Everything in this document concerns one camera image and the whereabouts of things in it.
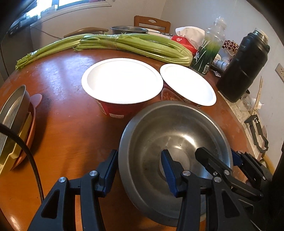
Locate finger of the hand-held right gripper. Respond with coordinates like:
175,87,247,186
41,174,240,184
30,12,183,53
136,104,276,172
231,150,273,183
195,147,264,198

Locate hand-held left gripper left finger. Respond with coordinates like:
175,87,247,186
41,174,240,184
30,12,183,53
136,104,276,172
27,149,119,231

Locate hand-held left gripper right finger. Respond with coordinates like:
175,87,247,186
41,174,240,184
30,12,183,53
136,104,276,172
161,149,255,231

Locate steel bowl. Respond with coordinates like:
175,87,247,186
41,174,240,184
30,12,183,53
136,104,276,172
118,100,234,222

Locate red paper noodle bowl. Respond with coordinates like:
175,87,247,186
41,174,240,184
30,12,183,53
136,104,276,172
81,58,164,119
160,64,217,108

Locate pink round plate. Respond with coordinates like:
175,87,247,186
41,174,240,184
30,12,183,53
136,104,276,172
10,104,37,170

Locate yellow shell-shaped plate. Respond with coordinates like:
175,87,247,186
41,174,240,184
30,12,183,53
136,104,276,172
0,112,34,171

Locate steel pan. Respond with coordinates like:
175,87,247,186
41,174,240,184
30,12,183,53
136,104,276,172
0,85,30,156

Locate black plastic clip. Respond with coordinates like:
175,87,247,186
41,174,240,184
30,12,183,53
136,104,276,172
244,114,269,154

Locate clear glass cup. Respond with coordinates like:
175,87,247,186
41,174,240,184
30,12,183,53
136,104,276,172
238,93,255,111

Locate wooden sticks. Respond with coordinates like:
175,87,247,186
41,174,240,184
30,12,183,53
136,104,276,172
253,77,264,116

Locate black thermos flask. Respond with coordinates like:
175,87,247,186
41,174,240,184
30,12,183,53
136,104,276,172
216,28,271,103

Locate small white bottle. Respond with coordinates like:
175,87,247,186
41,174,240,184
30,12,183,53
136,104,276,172
212,54,229,70

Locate green-label plastic bottle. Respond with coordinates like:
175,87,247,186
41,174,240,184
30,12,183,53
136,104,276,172
190,17,227,75

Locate red tissue pack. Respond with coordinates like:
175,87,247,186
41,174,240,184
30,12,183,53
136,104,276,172
171,26,206,56

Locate celery bunch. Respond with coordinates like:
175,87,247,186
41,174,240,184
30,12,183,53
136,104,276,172
74,33,193,66
15,33,105,70

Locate white plate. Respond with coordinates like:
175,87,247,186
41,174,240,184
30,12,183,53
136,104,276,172
146,29,169,35

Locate steel basin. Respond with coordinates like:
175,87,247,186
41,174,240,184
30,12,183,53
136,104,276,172
110,25,149,35

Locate wooden chair with cutout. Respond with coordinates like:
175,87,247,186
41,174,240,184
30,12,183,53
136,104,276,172
134,15,171,34

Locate black box device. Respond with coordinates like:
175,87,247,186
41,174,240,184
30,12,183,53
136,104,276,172
9,17,37,36

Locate window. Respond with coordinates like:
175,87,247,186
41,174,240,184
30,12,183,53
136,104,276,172
38,0,111,14

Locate thick black cable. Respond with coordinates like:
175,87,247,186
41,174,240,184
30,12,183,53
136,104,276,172
0,123,45,202

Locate wall outlet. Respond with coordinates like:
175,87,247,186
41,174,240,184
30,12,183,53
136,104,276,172
275,63,284,81

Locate thin black wire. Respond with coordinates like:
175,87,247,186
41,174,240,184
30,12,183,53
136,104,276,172
31,25,67,39

